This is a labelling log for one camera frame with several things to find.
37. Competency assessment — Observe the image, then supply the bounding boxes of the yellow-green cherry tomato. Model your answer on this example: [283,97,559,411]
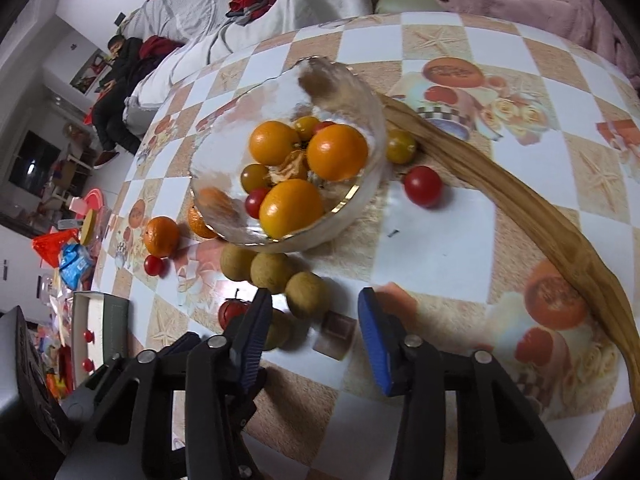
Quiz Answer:
[385,129,417,165]

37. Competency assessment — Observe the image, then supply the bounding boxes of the red round plate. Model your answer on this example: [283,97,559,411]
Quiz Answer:
[82,187,107,212]

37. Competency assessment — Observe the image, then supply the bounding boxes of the red plastic bag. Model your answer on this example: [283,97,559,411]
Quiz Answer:
[32,229,81,268]

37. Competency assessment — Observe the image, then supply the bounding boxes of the red cherry tomato with stem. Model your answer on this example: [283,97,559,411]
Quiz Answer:
[218,290,251,328]

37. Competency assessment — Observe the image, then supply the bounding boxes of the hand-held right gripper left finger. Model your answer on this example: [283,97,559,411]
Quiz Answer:
[55,287,273,480]

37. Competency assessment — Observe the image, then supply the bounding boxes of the green-brown cherry tomato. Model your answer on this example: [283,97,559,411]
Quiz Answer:
[240,163,272,194]

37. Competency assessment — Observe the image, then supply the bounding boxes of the clear glass bowl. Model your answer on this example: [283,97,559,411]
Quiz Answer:
[189,56,388,253]

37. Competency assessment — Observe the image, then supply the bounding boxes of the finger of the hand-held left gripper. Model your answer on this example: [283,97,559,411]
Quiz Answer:
[159,331,202,361]

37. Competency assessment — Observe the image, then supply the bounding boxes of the peeled mandarin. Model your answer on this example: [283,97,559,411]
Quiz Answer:
[270,149,310,184]

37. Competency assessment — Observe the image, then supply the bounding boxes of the large orange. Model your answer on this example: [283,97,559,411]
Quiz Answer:
[306,124,369,182]
[248,120,301,166]
[258,179,326,240]

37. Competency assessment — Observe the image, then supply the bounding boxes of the dark red cloth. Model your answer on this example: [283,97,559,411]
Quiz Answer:
[139,35,183,61]

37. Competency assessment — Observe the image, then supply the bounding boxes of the blue snack packet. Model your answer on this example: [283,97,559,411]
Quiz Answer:
[59,242,96,291]

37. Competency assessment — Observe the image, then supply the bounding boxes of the small mandarin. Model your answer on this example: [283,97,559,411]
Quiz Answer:
[187,202,221,240]
[143,216,180,258]

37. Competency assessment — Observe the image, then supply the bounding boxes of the checkered printed tablecloth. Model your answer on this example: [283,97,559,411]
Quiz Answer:
[92,10,640,480]

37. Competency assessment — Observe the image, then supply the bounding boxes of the dark television screen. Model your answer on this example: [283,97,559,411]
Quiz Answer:
[7,130,62,192]

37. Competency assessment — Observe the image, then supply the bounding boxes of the long carved wooden stick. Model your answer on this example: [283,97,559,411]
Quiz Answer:
[377,92,640,411]

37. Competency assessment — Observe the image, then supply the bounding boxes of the yellow cherry tomato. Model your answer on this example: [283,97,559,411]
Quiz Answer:
[292,116,321,142]

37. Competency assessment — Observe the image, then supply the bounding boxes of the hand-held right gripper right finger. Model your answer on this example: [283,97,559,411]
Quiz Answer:
[357,287,573,480]

